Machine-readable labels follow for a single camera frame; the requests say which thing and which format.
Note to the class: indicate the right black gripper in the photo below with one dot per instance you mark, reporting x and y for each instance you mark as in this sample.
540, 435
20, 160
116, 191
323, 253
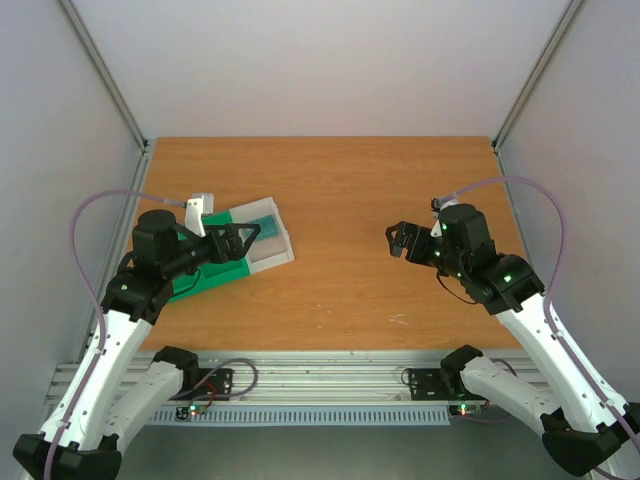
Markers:
413, 240

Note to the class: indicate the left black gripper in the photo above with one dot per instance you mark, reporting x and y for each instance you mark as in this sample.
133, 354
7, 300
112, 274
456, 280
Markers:
236, 251

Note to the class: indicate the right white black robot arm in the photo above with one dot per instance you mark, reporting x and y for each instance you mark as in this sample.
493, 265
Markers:
583, 422

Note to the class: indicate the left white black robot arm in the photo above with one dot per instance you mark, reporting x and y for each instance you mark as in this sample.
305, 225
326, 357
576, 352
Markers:
88, 432

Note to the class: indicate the teal card in white tray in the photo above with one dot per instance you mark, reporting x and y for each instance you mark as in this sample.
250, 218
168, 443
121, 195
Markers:
268, 227

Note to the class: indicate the white plastic tray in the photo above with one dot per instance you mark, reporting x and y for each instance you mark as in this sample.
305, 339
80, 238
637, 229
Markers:
270, 253

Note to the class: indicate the green plastic tray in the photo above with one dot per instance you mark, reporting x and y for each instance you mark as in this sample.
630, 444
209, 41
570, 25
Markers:
207, 277

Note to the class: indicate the left small circuit board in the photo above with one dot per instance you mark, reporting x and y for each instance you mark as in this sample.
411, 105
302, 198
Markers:
189, 413

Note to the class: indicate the small circuit board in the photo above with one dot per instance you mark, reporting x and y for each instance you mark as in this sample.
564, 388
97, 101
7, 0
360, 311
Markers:
189, 413
466, 410

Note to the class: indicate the right small circuit board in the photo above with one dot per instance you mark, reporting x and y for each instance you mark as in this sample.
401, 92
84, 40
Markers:
466, 410

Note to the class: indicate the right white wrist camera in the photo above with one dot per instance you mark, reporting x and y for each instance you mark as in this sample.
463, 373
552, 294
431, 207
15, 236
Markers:
439, 203

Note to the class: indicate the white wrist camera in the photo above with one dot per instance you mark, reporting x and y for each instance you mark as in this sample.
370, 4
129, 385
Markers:
439, 203
198, 206

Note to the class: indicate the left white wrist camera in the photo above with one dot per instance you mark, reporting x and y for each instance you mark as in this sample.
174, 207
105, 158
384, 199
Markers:
198, 206

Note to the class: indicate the aluminium front rail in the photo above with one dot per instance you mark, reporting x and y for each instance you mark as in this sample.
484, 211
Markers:
325, 378

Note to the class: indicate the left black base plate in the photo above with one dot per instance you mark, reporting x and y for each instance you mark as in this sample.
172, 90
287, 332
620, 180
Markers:
220, 382

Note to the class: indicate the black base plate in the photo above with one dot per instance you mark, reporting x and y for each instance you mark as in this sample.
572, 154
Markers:
220, 382
425, 384

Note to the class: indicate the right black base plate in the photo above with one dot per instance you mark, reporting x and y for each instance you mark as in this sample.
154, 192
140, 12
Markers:
425, 384

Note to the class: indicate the grey slotted cable duct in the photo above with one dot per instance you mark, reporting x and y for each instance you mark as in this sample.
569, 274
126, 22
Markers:
227, 416

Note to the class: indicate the left aluminium frame post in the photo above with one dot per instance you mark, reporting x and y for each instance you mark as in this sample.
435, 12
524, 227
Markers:
91, 49

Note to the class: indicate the aluminium frame post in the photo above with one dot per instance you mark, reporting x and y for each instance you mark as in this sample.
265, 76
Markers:
91, 49
552, 45

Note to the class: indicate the right aluminium frame post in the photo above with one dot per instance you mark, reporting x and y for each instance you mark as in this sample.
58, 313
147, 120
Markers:
552, 45

